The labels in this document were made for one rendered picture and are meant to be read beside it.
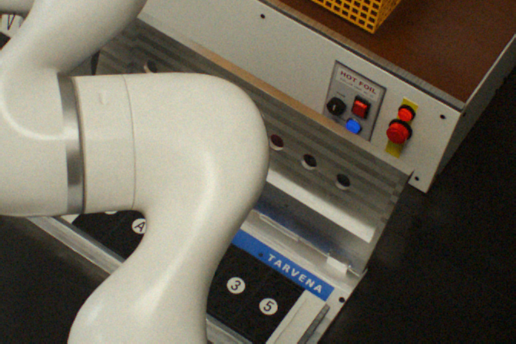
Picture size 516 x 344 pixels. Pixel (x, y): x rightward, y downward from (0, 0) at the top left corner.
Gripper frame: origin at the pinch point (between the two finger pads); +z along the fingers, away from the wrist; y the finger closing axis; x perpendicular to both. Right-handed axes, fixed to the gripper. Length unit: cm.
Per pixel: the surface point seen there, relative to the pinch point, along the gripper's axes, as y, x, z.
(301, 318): 39.5, 2.2, 5.1
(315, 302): 39.8, 5.0, 4.4
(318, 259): 36.6, 11.3, 4.4
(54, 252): 8.1, -6.6, 10.2
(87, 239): 11.4, -4.7, 6.6
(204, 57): 13.4, 12.4, -15.0
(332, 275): 39.4, 10.2, 4.3
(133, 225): 15.0, 0.3, 5.4
